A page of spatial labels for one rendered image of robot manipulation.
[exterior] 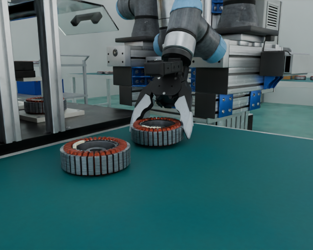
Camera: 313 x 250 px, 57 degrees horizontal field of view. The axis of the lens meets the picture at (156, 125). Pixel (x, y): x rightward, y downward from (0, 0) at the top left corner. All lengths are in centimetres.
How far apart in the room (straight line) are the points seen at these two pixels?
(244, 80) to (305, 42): 612
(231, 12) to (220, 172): 76
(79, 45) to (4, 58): 720
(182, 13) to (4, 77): 41
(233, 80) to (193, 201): 72
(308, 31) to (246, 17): 610
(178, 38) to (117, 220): 47
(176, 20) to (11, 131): 43
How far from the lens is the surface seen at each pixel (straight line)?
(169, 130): 57
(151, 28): 143
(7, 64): 60
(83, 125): 71
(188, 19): 72
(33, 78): 82
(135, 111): 65
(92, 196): 39
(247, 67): 114
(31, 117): 80
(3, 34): 60
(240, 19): 112
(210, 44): 78
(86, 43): 794
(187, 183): 42
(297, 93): 722
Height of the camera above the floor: 92
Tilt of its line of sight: 12 degrees down
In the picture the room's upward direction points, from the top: straight up
